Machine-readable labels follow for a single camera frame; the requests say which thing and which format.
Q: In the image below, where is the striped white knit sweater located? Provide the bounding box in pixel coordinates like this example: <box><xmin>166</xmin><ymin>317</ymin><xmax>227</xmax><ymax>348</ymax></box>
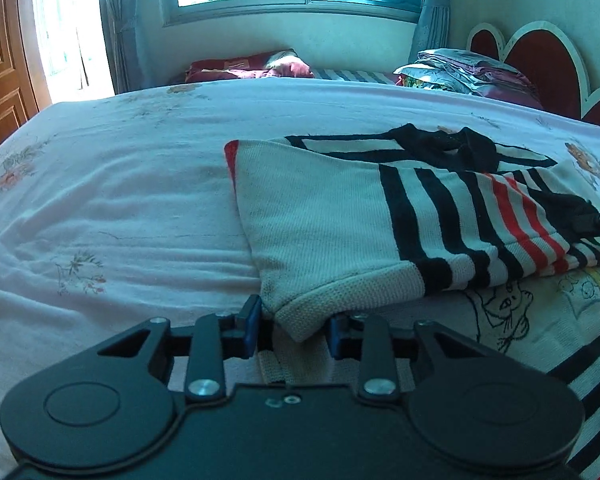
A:
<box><xmin>224</xmin><ymin>125</ymin><xmax>600</xmax><ymax>479</ymax></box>

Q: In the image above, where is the red heart-shaped headboard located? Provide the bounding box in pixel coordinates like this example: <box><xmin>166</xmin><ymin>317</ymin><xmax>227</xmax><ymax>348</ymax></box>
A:
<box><xmin>466</xmin><ymin>21</ymin><xmax>600</xmax><ymax>126</ymax></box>

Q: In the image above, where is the white floral bed sheet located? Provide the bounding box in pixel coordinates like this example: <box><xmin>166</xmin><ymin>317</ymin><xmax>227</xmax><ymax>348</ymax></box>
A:
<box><xmin>0</xmin><ymin>79</ymin><xmax>600</xmax><ymax>478</ymax></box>

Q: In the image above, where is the stack of folded quilts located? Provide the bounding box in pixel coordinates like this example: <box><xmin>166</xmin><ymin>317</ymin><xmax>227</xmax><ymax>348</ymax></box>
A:
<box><xmin>393</xmin><ymin>48</ymin><xmax>542</xmax><ymax>110</ymax></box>

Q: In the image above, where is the teal right curtain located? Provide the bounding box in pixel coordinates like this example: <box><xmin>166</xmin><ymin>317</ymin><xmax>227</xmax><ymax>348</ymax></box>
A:
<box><xmin>408</xmin><ymin>0</ymin><xmax>451</xmax><ymax>63</ymax></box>

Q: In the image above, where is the teal curtain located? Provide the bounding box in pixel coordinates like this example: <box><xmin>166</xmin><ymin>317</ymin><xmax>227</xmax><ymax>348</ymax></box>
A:
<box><xmin>99</xmin><ymin>0</ymin><xmax>143</xmax><ymax>94</ymax></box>
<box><xmin>408</xmin><ymin>0</ymin><xmax>451</xmax><ymax>63</ymax></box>

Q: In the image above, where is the striped mattress pad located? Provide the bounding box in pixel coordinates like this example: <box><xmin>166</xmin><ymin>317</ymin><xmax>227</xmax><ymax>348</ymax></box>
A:
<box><xmin>312</xmin><ymin>68</ymin><xmax>398</xmax><ymax>86</ymax></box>

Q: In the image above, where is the dark red pillow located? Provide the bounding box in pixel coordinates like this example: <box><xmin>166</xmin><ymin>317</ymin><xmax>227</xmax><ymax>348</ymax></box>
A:
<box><xmin>185</xmin><ymin>50</ymin><xmax>314</xmax><ymax>84</ymax></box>

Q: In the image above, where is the brown wooden door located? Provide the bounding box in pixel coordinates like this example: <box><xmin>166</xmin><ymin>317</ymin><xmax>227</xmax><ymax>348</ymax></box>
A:
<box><xmin>0</xmin><ymin>0</ymin><xmax>54</xmax><ymax>164</ymax></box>

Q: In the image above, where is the teal left curtain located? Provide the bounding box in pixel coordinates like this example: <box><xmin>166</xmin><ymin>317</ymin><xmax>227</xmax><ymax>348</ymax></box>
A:
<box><xmin>99</xmin><ymin>0</ymin><xmax>143</xmax><ymax>94</ymax></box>

